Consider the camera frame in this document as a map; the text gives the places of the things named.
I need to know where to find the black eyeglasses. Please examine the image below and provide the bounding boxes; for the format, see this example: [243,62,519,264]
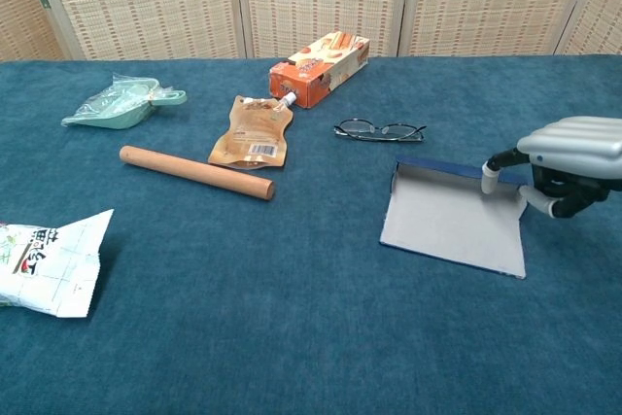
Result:
[332,118,428,143]

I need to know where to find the green dustpan in plastic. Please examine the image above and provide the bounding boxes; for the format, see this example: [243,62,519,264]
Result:
[60,73,189,131]

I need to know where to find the white snack bag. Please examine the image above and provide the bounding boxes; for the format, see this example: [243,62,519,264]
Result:
[0,208,116,320]

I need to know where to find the orange biscuit box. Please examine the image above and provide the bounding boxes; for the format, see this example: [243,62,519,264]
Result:
[268,31,370,110]

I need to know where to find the wooden rolling pin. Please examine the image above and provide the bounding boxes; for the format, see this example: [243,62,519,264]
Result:
[119,145,276,202]

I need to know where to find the brown spout pouch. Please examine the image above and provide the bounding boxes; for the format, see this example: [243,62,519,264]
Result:
[207,91,298,169]

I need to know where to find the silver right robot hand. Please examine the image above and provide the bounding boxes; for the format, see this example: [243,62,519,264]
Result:
[480,116,622,220]

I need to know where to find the woven bamboo folding screen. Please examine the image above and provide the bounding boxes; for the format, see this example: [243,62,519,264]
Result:
[0,0,622,64]

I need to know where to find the teal table cloth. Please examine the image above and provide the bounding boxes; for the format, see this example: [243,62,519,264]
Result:
[0,53,622,415]

